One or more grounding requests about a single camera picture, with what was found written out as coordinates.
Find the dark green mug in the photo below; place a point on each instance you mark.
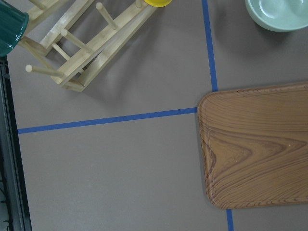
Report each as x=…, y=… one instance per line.
x=13, y=24

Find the wooden cutting board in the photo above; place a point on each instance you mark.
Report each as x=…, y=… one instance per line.
x=255, y=146

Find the wooden mug rack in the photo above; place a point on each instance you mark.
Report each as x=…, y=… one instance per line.
x=73, y=64

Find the light green bowl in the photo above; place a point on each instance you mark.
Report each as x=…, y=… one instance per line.
x=279, y=15

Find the yellow mug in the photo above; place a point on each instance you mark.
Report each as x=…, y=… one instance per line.
x=158, y=3

